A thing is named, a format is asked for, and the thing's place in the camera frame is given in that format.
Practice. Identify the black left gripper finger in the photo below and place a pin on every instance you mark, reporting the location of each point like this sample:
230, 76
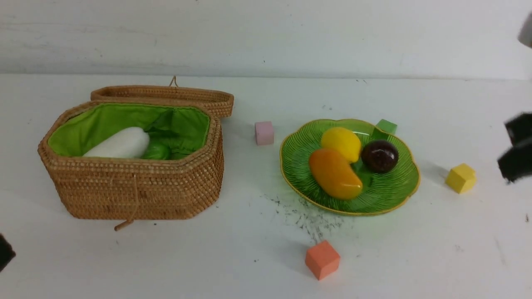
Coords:
7, 254

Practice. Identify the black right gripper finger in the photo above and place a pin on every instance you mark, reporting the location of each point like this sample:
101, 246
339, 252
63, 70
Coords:
516, 162
519, 128

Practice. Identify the dark purple toy mangosteen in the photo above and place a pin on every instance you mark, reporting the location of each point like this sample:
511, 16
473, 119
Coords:
380, 156

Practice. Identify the white toy radish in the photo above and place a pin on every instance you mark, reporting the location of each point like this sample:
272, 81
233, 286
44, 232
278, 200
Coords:
131, 142

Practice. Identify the yellow toy lemon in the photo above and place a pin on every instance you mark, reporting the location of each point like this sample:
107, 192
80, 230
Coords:
343, 140

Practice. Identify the green toy cucumber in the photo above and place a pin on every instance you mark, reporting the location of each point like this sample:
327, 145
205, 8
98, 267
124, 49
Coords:
157, 151

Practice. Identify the orange yellow toy mango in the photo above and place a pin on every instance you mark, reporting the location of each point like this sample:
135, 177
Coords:
334, 174

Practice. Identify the yellow foam cube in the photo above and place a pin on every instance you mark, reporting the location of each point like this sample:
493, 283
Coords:
461, 178

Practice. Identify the green foam cube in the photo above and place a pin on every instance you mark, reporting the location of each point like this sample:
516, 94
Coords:
386, 126

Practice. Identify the green glass leaf plate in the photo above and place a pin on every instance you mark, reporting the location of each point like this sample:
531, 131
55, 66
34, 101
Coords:
381, 193

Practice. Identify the woven wicker basket green lining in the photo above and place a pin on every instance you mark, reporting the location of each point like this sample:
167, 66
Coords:
134, 189

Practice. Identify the orange foam cube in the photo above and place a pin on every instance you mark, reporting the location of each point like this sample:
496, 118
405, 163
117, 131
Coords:
322, 259

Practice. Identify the pink foam cube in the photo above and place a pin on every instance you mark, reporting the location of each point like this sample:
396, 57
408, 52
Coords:
264, 133

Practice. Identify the woven wicker basket lid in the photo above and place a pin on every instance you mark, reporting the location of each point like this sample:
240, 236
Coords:
219, 103

